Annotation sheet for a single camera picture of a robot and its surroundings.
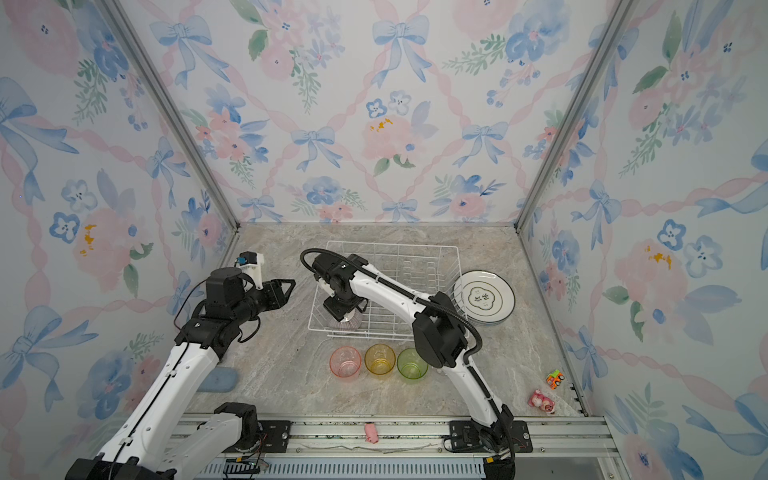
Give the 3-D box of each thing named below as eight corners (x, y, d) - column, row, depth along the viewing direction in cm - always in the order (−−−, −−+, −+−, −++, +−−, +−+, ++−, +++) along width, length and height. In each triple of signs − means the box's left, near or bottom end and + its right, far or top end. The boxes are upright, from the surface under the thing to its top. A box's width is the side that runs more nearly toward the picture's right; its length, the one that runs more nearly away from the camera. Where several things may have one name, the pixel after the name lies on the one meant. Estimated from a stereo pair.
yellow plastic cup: (378, 388, 83) (377, 378, 77) (362, 363, 88) (360, 352, 81) (400, 372, 86) (401, 362, 79) (383, 349, 90) (383, 337, 84)
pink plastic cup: (333, 381, 84) (328, 371, 77) (335, 358, 89) (331, 346, 82) (360, 381, 84) (357, 371, 77) (361, 358, 89) (359, 346, 82)
